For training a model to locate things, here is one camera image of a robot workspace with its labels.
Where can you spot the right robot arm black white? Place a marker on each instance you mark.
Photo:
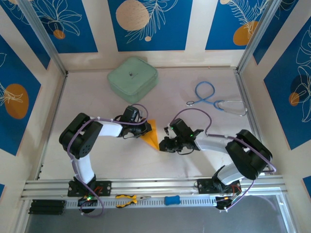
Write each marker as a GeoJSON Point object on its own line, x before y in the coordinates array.
{"type": "Point", "coordinates": [250, 157]}

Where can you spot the orange paper sheet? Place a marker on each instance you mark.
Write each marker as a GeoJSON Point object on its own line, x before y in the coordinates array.
{"type": "Point", "coordinates": [151, 139]}

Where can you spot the blue bone-shaped block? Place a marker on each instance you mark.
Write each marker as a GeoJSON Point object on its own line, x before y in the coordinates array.
{"type": "Point", "coordinates": [172, 200]}

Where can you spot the blue stethoscope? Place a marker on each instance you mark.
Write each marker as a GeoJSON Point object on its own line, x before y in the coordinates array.
{"type": "Point", "coordinates": [217, 104]}

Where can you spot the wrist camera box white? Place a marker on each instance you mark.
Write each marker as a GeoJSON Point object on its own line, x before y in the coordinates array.
{"type": "Point", "coordinates": [140, 119]}
{"type": "Point", "coordinates": [170, 132]}

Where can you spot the black ribbed block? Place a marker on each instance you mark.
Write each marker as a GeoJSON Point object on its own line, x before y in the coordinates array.
{"type": "Point", "coordinates": [47, 207]}

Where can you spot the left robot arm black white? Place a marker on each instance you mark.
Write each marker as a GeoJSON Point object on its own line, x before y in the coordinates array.
{"type": "Point", "coordinates": [80, 143]}

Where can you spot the mint green zip pouch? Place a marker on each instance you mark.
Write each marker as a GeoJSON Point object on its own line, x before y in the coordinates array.
{"type": "Point", "coordinates": [132, 80]}

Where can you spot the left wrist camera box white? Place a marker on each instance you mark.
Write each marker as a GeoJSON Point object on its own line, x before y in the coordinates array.
{"type": "Point", "coordinates": [140, 119]}

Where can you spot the aluminium mounting rail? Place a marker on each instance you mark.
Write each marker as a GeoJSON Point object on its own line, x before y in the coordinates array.
{"type": "Point", "coordinates": [155, 184]}

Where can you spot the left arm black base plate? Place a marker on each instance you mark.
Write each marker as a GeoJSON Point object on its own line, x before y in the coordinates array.
{"type": "Point", "coordinates": [105, 188]}

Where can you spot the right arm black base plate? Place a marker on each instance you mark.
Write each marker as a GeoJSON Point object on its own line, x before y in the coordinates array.
{"type": "Point", "coordinates": [204, 187]}

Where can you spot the aluminium table side rail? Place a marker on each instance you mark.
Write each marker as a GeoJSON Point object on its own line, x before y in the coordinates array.
{"type": "Point", "coordinates": [241, 82]}
{"type": "Point", "coordinates": [58, 102]}

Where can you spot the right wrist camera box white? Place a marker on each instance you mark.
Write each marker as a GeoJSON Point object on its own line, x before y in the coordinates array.
{"type": "Point", "coordinates": [170, 132]}

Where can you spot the aluminium frame post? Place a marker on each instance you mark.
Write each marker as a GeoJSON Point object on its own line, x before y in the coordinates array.
{"type": "Point", "coordinates": [44, 36]}
{"type": "Point", "coordinates": [256, 36]}

